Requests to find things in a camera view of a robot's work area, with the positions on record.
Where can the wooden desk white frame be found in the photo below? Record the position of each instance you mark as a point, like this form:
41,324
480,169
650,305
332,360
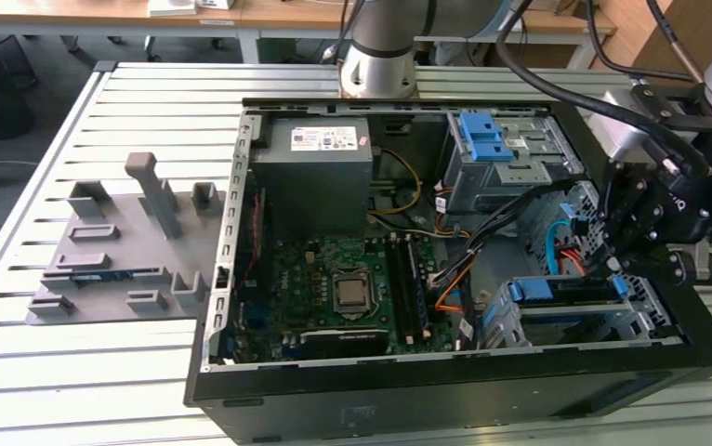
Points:
555,23
83,18

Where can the metal disk bay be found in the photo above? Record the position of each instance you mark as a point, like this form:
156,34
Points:
579,310

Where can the silver CPU in socket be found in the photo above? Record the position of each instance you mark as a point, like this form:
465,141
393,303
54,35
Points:
352,292

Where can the black graphics card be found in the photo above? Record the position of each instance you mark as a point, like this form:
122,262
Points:
344,344

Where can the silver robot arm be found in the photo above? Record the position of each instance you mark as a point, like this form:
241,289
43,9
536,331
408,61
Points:
381,69

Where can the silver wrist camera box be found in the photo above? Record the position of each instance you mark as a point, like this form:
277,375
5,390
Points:
626,135

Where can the metal optical drive cage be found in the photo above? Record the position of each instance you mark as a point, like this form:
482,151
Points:
487,186

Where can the wooden cabinet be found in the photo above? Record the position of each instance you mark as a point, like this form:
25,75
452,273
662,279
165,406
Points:
703,18

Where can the black PC case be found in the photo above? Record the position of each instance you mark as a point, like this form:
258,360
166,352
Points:
393,404

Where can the hard disk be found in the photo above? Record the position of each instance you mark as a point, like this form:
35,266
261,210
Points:
536,290

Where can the grey power supply unit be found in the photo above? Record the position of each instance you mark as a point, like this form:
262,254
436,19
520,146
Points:
313,195

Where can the RAM stick with blue label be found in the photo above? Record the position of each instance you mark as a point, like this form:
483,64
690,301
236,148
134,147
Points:
100,278

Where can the green motherboard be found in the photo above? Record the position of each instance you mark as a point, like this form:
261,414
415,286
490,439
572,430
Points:
297,279

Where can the black RAM slot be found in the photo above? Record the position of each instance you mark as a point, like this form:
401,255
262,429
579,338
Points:
400,288

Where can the white box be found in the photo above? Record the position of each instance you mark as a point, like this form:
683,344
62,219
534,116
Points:
173,8

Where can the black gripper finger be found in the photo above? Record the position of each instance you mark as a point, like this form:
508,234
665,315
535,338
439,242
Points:
635,204
673,267

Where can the grey parts rack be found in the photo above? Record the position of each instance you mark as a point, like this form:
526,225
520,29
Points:
126,260

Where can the blue plastic drive latch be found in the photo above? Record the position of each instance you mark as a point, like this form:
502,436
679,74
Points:
483,139

